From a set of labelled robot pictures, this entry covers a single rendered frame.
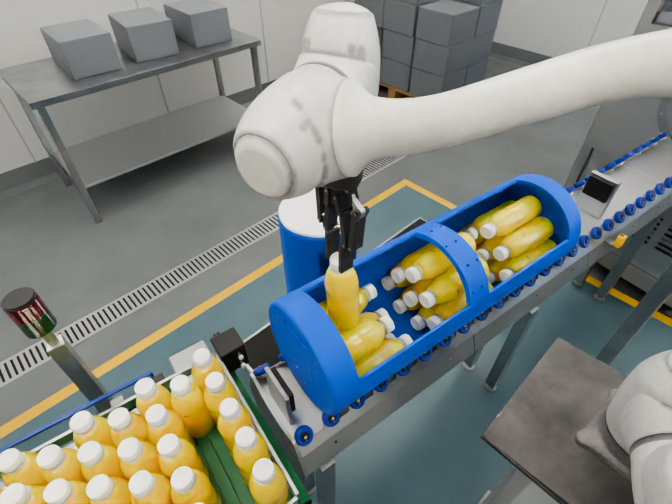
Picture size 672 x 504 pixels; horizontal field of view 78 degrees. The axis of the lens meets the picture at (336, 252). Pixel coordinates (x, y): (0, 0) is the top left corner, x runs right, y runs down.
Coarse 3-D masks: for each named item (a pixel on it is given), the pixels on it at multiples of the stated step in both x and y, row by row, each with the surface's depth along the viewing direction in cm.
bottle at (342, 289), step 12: (336, 276) 82; (348, 276) 82; (336, 288) 83; (348, 288) 83; (336, 300) 85; (348, 300) 85; (336, 312) 89; (348, 312) 88; (336, 324) 92; (348, 324) 91
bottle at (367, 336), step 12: (360, 324) 94; (372, 324) 94; (384, 324) 96; (348, 336) 91; (360, 336) 91; (372, 336) 92; (384, 336) 95; (348, 348) 90; (360, 348) 91; (372, 348) 92
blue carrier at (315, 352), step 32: (512, 192) 132; (544, 192) 123; (448, 224) 127; (576, 224) 117; (384, 256) 116; (448, 256) 99; (544, 256) 112; (320, 288) 106; (480, 288) 100; (512, 288) 110; (288, 320) 87; (320, 320) 84; (448, 320) 97; (288, 352) 99; (320, 352) 81; (416, 352) 94; (320, 384) 87; (352, 384) 85
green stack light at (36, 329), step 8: (48, 312) 89; (40, 320) 87; (48, 320) 89; (56, 320) 92; (24, 328) 87; (32, 328) 87; (40, 328) 88; (48, 328) 90; (32, 336) 89; (40, 336) 89
